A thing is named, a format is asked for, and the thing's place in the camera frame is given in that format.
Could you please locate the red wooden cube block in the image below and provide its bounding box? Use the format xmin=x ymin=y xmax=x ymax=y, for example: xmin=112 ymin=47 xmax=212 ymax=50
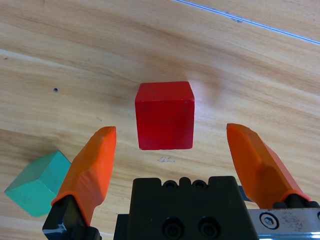
xmin=134 ymin=81 xmax=196 ymax=151

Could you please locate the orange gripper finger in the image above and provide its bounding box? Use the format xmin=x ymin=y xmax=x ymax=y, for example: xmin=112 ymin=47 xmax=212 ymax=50
xmin=41 ymin=126 xmax=118 ymax=240
xmin=226 ymin=122 xmax=320 ymax=210

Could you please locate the green wooden cube block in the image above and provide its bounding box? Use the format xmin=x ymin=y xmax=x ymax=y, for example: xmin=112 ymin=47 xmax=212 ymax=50
xmin=3 ymin=150 xmax=73 ymax=218

